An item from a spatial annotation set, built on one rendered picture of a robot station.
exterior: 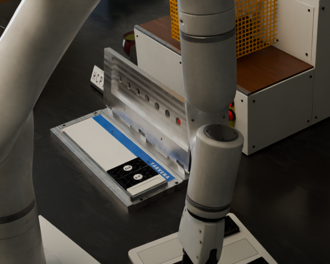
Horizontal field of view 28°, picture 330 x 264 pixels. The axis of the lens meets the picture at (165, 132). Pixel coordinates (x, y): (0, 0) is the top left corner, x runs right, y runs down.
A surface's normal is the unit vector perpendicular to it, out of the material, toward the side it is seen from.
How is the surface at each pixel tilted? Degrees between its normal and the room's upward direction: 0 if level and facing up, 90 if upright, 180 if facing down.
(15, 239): 87
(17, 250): 87
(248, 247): 0
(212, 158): 82
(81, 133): 0
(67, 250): 4
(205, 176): 81
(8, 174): 27
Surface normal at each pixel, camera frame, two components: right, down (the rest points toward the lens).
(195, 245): -0.89, 0.11
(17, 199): 0.69, 0.22
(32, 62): 0.23, 0.51
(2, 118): 0.39, 0.17
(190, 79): -0.74, 0.39
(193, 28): -0.50, 0.46
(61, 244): -0.04, -0.87
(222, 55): 0.47, 0.41
